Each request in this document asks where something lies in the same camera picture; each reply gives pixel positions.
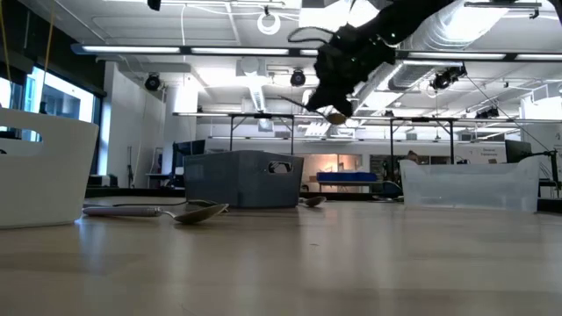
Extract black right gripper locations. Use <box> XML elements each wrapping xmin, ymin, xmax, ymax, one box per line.
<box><xmin>305</xmin><ymin>39</ymin><xmax>397</xmax><ymax>118</ymax></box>

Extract gold spoon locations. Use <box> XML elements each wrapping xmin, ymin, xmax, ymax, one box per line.
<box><xmin>277</xmin><ymin>94</ymin><xmax>349</xmax><ymax>126</ymax></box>

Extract dark grey plastic bin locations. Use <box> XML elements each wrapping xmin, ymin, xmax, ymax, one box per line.
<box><xmin>183</xmin><ymin>149</ymin><xmax>306</xmax><ymax>210</ymax></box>

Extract white plastic bin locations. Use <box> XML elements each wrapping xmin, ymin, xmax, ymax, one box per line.
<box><xmin>0</xmin><ymin>107</ymin><xmax>100</xmax><ymax>231</ymax></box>

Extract purple-handled silver spoon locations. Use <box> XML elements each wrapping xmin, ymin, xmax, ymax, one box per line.
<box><xmin>298</xmin><ymin>195</ymin><xmax>328</xmax><ymax>209</ymax></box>
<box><xmin>82</xmin><ymin>202</ymin><xmax>230</xmax><ymax>226</ymax></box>

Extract long linear ceiling light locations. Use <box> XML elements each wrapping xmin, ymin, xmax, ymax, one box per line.
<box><xmin>71</xmin><ymin>42</ymin><xmax>562</xmax><ymax>63</ymax></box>

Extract blue table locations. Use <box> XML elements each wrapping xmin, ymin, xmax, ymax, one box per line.
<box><xmin>315</xmin><ymin>171</ymin><xmax>379</xmax><ymax>193</ymax></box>

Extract black ceiling spotlight cluster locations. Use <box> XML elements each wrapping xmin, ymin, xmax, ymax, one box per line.
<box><xmin>429</xmin><ymin>64</ymin><xmax>468</xmax><ymax>92</ymax></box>
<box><xmin>475</xmin><ymin>106</ymin><xmax>501</xmax><ymax>120</ymax></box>

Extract black computer monitor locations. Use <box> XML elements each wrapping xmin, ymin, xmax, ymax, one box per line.
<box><xmin>504</xmin><ymin>139</ymin><xmax>533</xmax><ymax>165</ymax></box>
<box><xmin>172</xmin><ymin>139</ymin><xmax>207</xmax><ymax>177</ymax></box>

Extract clear plastic bin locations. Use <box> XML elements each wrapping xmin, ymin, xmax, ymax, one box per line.
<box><xmin>399</xmin><ymin>154</ymin><xmax>543</xmax><ymax>214</ymax></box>

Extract black box device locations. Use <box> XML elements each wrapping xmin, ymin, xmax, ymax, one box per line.
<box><xmin>86</xmin><ymin>173</ymin><xmax>119</xmax><ymax>189</ymax></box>

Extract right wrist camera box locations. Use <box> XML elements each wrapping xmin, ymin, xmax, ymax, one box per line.
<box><xmin>327</xmin><ymin>22</ymin><xmax>378</xmax><ymax>52</ymax></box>

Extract black metal workstation frame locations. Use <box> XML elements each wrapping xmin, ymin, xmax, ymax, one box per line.
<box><xmin>227</xmin><ymin>111</ymin><xmax>296</xmax><ymax>155</ymax></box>
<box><xmin>387</xmin><ymin>116</ymin><xmax>457</xmax><ymax>166</ymax></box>

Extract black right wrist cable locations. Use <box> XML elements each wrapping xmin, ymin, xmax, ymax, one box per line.
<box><xmin>287</xmin><ymin>25</ymin><xmax>337</xmax><ymax>46</ymax></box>

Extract white coiled cable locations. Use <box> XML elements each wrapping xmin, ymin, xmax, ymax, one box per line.
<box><xmin>256</xmin><ymin>4</ymin><xmax>283</xmax><ymax>37</ymax></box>

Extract yellow hanging cord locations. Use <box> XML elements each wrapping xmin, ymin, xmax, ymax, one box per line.
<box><xmin>0</xmin><ymin>0</ymin><xmax>13</xmax><ymax>84</ymax></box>
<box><xmin>42</xmin><ymin>8</ymin><xmax>57</xmax><ymax>78</ymax></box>

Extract white wall sign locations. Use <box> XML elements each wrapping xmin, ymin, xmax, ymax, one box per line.
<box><xmin>475</xmin><ymin>146</ymin><xmax>501</xmax><ymax>160</ymax></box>

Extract black aluminium table frame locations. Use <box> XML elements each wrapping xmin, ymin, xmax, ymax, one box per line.
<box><xmin>85</xmin><ymin>187</ymin><xmax>562</xmax><ymax>215</ymax></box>

